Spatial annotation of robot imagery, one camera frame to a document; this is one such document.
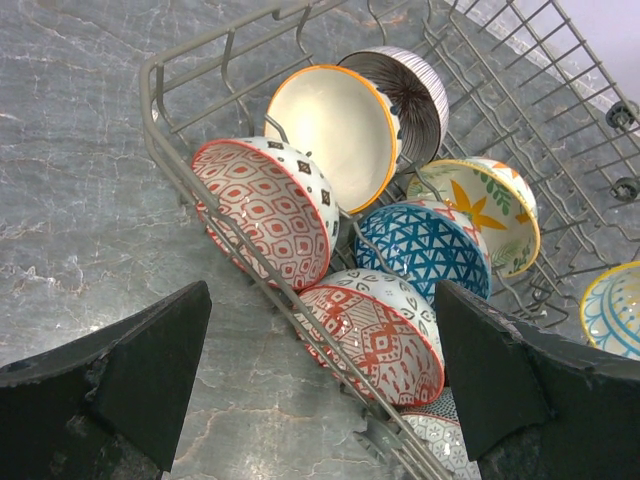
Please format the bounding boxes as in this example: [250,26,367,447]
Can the orange flower leaf bowl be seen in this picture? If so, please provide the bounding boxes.
[406,157,541,277]

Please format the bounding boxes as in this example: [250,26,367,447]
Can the cream bowl orange rim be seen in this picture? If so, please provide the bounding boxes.
[264,64,403,214]

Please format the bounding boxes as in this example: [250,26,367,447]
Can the red diamond pattern bowl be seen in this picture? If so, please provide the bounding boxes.
[191,136,340,290]

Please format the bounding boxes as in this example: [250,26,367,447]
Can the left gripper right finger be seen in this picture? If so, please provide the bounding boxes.
[435,281,639,479]

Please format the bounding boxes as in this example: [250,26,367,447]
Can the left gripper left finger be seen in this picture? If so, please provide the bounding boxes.
[1,281,212,479]

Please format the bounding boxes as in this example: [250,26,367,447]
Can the yellow rim blue pattern bowl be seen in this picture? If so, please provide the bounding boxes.
[579,261,640,360]

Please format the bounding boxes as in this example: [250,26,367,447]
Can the blue triangle pattern bowl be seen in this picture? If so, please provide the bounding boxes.
[353,198,492,303]

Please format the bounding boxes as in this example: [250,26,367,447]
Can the purple striped bowl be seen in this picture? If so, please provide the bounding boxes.
[338,46,449,164]

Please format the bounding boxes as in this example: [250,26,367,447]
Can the grey hexagon pattern bowl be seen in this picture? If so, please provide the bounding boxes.
[398,387,481,479]

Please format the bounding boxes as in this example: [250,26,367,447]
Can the red geometric pattern bowl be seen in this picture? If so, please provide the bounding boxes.
[299,268,445,407]

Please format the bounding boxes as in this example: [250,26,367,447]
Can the grey wire dish rack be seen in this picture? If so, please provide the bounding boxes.
[140,1,639,479]

